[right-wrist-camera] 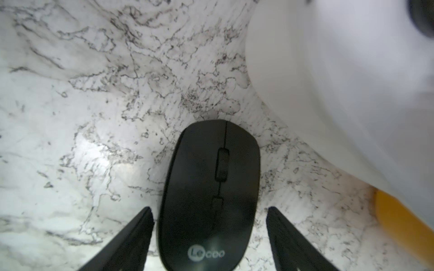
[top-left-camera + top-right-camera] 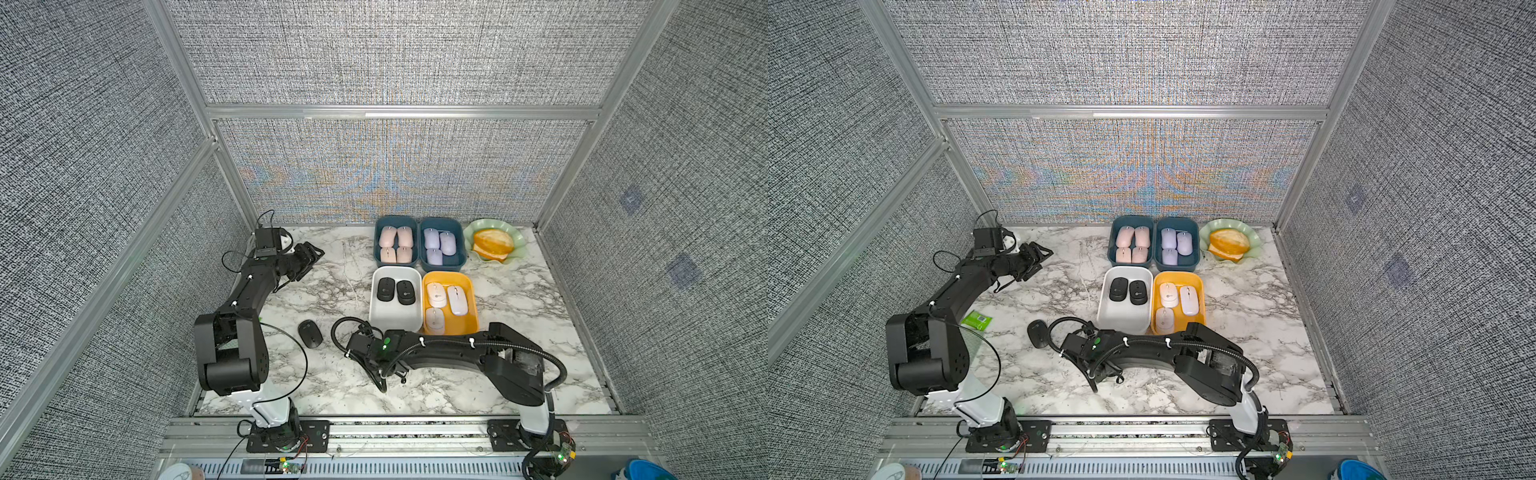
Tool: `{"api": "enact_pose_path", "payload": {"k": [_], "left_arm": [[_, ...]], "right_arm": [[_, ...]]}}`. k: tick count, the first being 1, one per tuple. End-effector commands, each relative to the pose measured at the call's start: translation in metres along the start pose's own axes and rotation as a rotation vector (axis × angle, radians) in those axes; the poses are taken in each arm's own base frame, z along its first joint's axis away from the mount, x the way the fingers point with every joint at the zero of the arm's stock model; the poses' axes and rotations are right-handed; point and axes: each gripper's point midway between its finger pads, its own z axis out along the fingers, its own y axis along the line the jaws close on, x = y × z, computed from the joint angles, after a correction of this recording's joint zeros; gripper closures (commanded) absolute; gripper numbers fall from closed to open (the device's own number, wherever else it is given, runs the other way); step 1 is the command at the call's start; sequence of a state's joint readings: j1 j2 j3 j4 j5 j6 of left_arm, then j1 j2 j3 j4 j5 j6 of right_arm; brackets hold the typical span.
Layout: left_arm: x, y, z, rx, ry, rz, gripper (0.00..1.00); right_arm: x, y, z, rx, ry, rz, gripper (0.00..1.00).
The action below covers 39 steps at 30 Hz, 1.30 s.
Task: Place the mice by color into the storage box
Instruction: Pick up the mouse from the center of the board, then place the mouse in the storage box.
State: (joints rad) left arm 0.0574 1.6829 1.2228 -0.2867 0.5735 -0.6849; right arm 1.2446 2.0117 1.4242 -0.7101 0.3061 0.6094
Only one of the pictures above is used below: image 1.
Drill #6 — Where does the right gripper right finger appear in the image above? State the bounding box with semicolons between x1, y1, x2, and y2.
266;207;338;271

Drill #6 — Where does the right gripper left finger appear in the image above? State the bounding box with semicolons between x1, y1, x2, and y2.
80;207;154;271

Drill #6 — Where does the black mouse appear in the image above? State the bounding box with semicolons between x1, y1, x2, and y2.
157;120;261;271
408;0;434;38

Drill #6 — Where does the yellow storage box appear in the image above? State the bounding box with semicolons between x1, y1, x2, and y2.
374;190;434;270

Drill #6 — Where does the white storage box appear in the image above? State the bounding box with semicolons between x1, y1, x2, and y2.
245;1;434;227

